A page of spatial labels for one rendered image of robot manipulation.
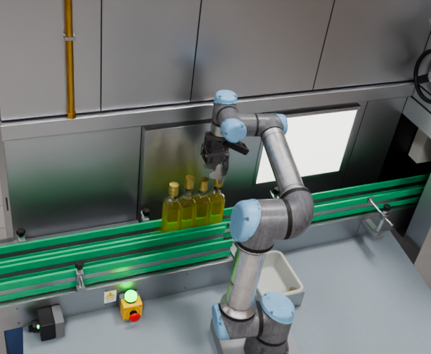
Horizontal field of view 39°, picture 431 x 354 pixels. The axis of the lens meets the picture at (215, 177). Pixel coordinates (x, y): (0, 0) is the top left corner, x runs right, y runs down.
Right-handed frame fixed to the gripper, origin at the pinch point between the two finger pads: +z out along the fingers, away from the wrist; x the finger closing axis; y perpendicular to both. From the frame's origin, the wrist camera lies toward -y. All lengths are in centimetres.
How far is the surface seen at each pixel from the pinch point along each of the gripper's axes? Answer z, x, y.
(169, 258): 23.3, 13.7, 21.6
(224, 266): 31.1, 15.5, -0.4
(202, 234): 21.3, 6.4, 6.3
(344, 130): -4, -13, -60
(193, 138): -10.1, -12.0, 7.1
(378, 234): 30, 15, -70
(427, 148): 8, -10, -105
